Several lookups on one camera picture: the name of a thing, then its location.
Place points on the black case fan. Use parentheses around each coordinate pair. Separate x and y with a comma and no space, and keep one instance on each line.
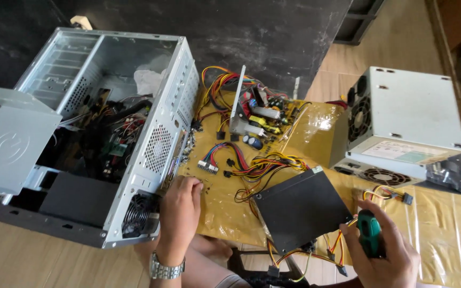
(137,215)

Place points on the open power supply circuit board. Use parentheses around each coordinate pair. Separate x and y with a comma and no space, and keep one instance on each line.
(268,114)

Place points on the white metal strip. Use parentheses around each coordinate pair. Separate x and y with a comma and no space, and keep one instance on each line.
(296,88)

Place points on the black box inside case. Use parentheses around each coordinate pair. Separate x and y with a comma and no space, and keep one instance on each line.
(78,198)

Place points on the silver wrist watch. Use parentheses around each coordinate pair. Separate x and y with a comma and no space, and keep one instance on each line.
(166,270)

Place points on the grey power supply unit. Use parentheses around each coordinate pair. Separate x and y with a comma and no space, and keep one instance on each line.
(410,116)

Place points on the yellow-brown plastic sheet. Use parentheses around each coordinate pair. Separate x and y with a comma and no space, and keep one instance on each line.
(222,216)

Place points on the grey metal case panel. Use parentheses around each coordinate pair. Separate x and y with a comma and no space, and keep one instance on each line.
(10,140)

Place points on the beige plastic object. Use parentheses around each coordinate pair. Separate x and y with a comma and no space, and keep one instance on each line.
(81,22)

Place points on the pile of small screws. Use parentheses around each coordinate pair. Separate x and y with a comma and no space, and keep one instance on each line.
(187,148)

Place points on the black metal power supply cover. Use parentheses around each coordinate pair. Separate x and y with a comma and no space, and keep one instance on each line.
(300,208)

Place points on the silver metal computer case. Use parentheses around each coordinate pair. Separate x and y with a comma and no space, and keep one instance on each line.
(154,148)

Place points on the person's right hand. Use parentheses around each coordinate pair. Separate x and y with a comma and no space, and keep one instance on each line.
(394,264)

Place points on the black stool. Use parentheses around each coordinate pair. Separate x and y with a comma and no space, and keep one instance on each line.
(262,276)

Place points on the black plastic bag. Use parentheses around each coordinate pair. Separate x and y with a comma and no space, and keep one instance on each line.
(448,174)

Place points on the person's left hand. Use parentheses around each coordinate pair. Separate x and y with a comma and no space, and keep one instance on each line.
(178,220)

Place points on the black furniture frame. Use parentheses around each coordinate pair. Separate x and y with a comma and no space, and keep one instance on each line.
(358,22)

